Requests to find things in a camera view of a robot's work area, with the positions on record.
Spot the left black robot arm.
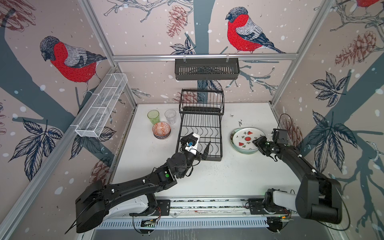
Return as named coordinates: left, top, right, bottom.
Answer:
left=73, top=133, right=211, bottom=233

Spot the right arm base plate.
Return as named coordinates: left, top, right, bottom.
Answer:
left=246, top=198, right=291, bottom=215

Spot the black two-tier dish rack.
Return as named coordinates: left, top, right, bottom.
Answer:
left=178, top=89, right=225, bottom=162

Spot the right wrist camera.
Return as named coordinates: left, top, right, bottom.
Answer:
left=272, top=129, right=290, bottom=145

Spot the pale green plate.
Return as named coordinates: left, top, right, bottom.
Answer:
left=230, top=128, right=258, bottom=155

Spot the clear drinking glass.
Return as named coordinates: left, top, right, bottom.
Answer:
left=165, top=109, right=177, bottom=125

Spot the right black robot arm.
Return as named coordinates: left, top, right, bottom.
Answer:
left=252, top=129, right=343, bottom=224

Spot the white wire wall basket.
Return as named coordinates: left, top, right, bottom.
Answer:
left=75, top=73, right=128, bottom=138

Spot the black hanging wall basket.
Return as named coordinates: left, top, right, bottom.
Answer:
left=175, top=58, right=240, bottom=81

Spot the horizontal aluminium frame bar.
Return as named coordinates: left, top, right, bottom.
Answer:
left=112, top=53, right=299, bottom=63

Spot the white plate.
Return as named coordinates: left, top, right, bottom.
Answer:
left=233, top=128, right=265, bottom=150

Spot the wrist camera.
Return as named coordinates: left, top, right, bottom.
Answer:
left=184, top=133, right=200, bottom=155
left=272, top=129, right=290, bottom=145

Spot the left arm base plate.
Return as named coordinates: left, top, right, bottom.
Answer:
left=129, top=199, right=171, bottom=217

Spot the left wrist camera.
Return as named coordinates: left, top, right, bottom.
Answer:
left=184, top=133, right=200, bottom=155

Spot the aluminium mounting rail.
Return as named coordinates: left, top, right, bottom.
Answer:
left=86, top=196, right=331, bottom=220

